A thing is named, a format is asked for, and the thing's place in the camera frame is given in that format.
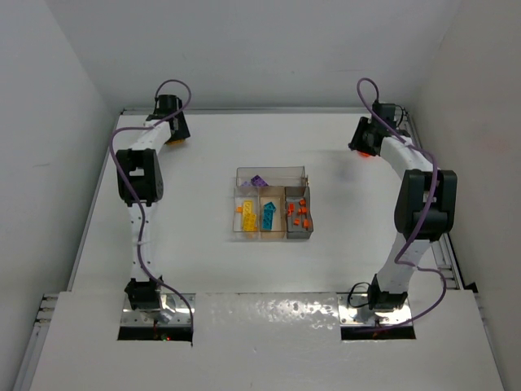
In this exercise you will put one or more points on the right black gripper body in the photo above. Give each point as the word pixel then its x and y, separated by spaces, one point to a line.
pixel 361 140

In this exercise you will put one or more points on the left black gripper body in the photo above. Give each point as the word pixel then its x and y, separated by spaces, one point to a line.
pixel 180 130

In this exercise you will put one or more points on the yellow black striped lego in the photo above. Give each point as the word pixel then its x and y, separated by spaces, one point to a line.
pixel 176 142

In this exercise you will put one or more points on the dark purple lego brick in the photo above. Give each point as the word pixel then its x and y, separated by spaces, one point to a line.
pixel 258 181

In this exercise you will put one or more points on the teal lego brick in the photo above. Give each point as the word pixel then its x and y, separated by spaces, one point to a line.
pixel 268 212

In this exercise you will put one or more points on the long yellow lego plate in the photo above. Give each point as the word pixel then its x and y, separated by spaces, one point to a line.
pixel 247 208

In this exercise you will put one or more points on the orange-yellow lego brick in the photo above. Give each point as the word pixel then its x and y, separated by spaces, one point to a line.
pixel 249 222

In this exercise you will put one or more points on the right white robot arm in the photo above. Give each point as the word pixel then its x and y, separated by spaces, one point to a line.
pixel 425 207

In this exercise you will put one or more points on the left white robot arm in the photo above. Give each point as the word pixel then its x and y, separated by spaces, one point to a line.
pixel 141 187

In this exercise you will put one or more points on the clear long container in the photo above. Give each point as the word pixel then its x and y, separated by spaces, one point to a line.
pixel 290 176

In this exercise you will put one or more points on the grey small container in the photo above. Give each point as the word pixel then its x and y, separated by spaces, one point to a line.
pixel 294 195

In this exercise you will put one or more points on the amber small container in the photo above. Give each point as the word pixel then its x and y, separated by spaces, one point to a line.
pixel 275 195

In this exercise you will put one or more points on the clear small container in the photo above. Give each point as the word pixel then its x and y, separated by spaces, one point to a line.
pixel 240 195

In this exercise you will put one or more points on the right aluminium rail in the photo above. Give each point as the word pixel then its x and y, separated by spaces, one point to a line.
pixel 442 250

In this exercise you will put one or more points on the aluminium rail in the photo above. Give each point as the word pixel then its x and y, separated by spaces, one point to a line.
pixel 442 250
pixel 36 342

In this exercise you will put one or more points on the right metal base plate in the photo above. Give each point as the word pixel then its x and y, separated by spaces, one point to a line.
pixel 355 313

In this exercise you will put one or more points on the metal base plate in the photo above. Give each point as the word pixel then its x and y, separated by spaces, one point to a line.
pixel 172 312
pixel 355 313

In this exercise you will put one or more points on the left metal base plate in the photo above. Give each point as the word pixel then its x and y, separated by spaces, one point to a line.
pixel 172 312

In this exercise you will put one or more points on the left aluminium rail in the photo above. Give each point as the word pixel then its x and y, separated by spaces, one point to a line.
pixel 36 342

